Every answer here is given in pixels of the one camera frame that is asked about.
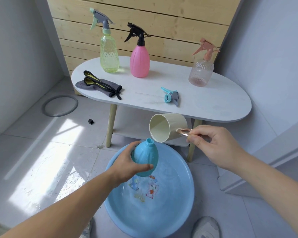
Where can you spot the person's left hand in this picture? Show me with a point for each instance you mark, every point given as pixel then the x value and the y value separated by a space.
pixel 125 166

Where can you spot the person's right hand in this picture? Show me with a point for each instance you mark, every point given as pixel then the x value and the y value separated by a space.
pixel 217 146

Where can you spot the blue spray bottle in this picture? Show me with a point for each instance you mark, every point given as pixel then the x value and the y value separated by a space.
pixel 146 156

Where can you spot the blue grey spray nozzle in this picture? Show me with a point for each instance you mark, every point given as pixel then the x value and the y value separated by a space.
pixel 172 95

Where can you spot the clear ribbed spray bottle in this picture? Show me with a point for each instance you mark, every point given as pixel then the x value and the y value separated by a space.
pixel 201 73

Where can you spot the orange spray head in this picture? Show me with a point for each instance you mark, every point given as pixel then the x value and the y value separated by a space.
pixel 206 48

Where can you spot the pink spray bottle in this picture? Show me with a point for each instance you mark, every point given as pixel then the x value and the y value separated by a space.
pixel 139 63

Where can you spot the green clear spray bottle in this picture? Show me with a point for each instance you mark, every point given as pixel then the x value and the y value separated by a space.
pixel 109 54

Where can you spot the black spray nozzle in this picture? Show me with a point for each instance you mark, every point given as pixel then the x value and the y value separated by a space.
pixel 136 32

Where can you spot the green grey spray nozzle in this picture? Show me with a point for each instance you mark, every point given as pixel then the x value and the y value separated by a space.
pixel 100 18

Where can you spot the person's left forearm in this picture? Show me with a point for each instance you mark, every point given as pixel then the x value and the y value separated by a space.
pixel 57 213

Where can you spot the person's right forearm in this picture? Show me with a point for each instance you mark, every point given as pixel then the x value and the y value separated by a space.
pixel 273 188

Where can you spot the person's left white shoe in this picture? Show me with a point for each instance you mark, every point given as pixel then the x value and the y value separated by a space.
pixel 87 230

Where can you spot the person's white shoe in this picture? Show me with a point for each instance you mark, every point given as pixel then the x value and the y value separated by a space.
pixel 87 230
pixel 206 228

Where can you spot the person's right white shoe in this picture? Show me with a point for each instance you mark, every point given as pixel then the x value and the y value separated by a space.
pixel 206 228

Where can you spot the white oval table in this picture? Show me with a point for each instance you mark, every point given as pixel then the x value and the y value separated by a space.
pixel 213 99

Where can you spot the small black block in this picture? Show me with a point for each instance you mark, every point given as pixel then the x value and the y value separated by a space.
pixel 90 121

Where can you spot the blue plastic basin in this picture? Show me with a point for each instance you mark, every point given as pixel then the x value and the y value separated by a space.
pixel 168 208

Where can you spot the grey cloth with black trim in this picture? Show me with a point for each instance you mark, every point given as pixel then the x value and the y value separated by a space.
pixel 103 85

